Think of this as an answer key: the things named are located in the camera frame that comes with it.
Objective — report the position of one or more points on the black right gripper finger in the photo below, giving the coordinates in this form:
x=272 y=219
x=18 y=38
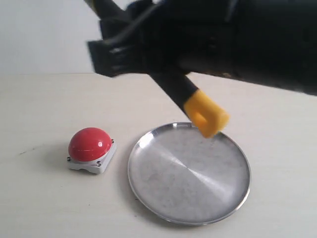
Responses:
x=112 y=61

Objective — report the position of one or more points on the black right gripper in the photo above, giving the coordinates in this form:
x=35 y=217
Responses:
x=205 y=36

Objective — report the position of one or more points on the red dome button white base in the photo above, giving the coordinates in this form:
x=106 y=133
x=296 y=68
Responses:
x=90 y=149

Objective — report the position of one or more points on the yellow black claw hammer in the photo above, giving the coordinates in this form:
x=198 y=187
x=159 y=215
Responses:
x=204 y=113

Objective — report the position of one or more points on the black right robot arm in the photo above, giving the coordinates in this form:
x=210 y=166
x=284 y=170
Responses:
x=265 y=42

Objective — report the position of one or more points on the round steel plate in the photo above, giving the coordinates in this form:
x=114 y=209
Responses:
x=187 y=179

